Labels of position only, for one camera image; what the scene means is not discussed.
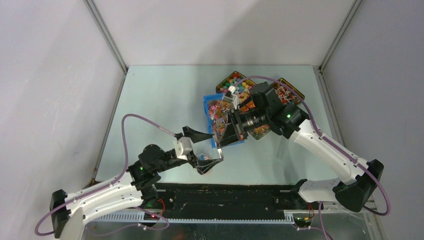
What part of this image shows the clear plastic scoop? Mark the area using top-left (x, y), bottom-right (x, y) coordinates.
top-left (276, 137), bottom-right (290, 161)

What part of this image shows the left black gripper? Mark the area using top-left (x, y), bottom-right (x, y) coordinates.
top-left (155, 126), bottom-right (223, 174)

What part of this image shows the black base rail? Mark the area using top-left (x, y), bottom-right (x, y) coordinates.
top-left (89, 180), bottom-right (332, 221)

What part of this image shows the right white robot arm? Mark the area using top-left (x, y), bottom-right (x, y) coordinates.
top-left (216, 82), bottom-right (384, 213)

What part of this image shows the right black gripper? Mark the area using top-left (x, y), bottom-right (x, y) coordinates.
top-left (217, 108), bottom-right (269, 150)

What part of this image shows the tin of square candies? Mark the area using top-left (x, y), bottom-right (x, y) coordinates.
top-left (215, 71), bottom-right (256, 102)

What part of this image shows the silver jar lid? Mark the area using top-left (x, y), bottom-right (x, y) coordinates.
top-left (216, 148), bottom-right (224, 160)

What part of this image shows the tin of lollipops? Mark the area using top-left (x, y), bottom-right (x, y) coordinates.
top-left (271, 78), bottom-right (305, 105)

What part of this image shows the tin of gummy candies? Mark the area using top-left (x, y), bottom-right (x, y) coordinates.
top-left (238, 99), bottom-right (271, 140)

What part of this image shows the blue plastic candy bin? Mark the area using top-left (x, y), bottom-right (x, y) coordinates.
top-left (203, 93), bottom-right (234, 148)

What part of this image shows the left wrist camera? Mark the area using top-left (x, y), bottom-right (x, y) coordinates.
top-left (173, 136), bottom-right (193, 161)

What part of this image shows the clear plastic jar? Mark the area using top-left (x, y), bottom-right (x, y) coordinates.
top-left (196, 153), bottom-right (213, 163)

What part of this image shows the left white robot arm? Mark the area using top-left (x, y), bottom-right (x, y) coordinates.
top-left (50, 126), bottom-right (223, 239)

